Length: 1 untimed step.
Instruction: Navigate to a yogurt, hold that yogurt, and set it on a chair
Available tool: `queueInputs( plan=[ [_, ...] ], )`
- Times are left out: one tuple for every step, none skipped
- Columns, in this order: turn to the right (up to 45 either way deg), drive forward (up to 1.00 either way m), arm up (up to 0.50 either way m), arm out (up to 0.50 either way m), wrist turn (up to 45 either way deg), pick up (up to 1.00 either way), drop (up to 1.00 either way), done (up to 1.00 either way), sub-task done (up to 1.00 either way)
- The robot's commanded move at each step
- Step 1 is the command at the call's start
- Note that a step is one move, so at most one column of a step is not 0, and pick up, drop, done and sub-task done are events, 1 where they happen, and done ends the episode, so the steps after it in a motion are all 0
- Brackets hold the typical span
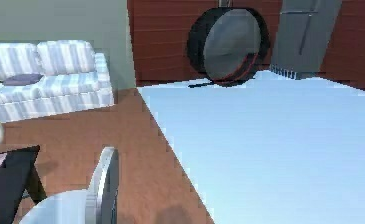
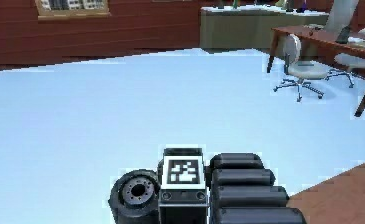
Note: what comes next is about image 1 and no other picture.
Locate white chair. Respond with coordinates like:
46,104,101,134
19,146,120,224

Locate black round pan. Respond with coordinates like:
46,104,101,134
186,0,271,89

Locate pale blue table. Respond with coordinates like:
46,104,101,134
136,69,365,224

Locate white striped sofa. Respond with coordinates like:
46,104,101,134
0,39,115,124

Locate grey fridge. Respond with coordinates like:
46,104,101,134
269,0,344,81

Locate purple cushion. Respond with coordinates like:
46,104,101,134
2,73,44,87

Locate black side table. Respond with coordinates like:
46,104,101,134
0,145,48,224

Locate grey fridge handle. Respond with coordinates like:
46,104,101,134
298,11,314,56

